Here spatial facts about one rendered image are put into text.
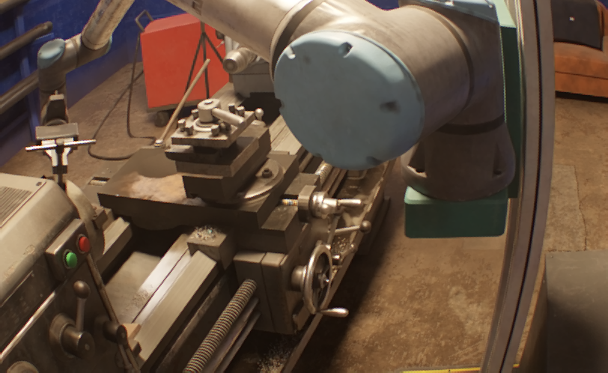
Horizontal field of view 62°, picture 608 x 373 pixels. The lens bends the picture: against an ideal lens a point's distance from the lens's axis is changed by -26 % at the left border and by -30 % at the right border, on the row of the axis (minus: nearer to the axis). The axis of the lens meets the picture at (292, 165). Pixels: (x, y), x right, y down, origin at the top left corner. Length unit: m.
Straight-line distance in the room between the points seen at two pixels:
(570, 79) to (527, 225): 4.03
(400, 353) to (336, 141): 1.94
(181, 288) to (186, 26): 3.22
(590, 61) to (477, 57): 4.26
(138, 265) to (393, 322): 1.19
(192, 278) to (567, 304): 1.01
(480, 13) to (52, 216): 0.79
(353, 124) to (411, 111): 0.06
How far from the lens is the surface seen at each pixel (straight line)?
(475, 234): 0.88
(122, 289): 1.90
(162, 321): 1.55
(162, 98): 4.87
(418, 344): 2.59
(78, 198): 1.44
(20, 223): 1.08
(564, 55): 4.98
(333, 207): 1.84
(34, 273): 1.06
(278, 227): 1.77
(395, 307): 2.81
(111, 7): 1.41
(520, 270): 1.12
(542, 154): 1.00
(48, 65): 1.56
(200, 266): 1.73
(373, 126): 0.64
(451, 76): 0.71
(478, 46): 0.78
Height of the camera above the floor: 1.79
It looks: 26 degrees down
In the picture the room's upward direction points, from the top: 7 degrees counter-clockwise
